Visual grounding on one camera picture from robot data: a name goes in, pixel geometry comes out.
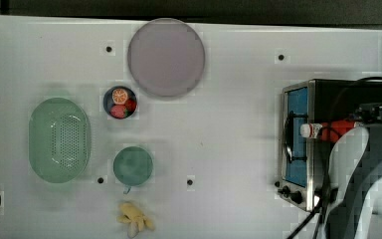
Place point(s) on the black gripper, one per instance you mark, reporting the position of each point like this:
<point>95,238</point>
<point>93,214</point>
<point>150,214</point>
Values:
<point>369,113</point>

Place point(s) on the red ketchup bottle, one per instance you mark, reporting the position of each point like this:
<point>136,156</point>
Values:
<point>327,131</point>

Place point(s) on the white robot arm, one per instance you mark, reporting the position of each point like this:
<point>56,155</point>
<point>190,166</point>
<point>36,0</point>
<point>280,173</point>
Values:
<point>355,170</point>

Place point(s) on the grey round plate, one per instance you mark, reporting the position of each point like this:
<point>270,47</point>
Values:
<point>166,57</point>

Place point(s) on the red tomato toy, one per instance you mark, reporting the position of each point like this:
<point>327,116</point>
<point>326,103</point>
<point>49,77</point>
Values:
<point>130,105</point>

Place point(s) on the green mug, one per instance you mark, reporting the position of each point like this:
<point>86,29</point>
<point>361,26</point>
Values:
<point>132,167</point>

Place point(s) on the small blue bowl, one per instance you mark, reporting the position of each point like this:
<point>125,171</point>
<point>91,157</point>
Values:
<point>108,102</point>

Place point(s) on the orange slice toy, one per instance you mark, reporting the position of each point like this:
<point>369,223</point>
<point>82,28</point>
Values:
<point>120,96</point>

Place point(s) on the red strawberry toy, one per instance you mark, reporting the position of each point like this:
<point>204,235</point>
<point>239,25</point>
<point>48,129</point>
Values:
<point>118,111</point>

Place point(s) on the peeled banana toy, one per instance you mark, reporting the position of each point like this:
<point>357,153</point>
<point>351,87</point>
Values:
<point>134,218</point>

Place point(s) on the green perforated colander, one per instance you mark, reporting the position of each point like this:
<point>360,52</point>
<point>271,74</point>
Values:
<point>60,140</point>

